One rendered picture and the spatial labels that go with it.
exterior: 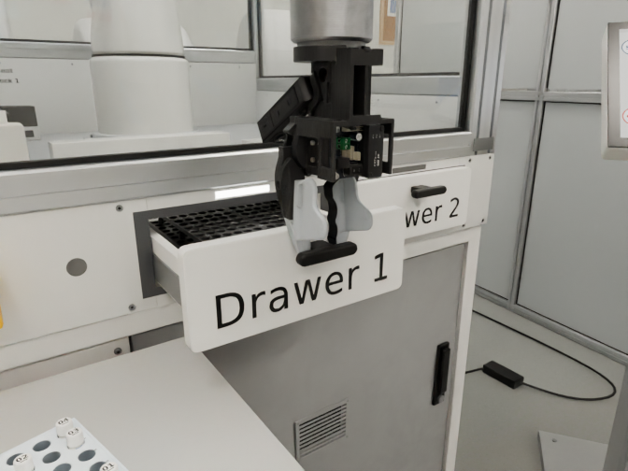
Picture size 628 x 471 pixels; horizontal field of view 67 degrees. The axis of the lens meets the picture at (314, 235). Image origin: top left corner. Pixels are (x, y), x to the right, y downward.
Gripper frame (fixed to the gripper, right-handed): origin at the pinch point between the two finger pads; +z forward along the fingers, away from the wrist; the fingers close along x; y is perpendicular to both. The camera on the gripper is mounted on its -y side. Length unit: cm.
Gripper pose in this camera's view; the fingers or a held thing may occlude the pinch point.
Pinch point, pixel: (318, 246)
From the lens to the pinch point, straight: 51.9
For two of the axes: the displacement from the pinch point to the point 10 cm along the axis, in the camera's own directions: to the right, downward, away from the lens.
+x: 8.2, -1.7, 5.4
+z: 0.0, 9.5, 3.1
